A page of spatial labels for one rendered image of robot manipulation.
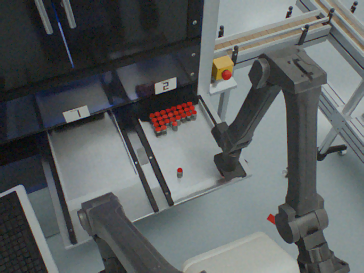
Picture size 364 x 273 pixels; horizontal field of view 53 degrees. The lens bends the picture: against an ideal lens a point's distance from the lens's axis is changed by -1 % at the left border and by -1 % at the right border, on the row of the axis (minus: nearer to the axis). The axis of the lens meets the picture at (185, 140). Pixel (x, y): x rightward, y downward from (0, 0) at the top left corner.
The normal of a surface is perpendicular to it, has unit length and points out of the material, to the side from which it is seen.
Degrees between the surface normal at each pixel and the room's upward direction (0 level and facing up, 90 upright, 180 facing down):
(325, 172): 0
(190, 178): 0
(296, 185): 87
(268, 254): 42
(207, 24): 90
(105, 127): 0
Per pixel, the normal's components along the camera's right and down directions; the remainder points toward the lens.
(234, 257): -0.23, -0.93
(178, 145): 0.03, -0.54
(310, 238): 0.29, 0.04
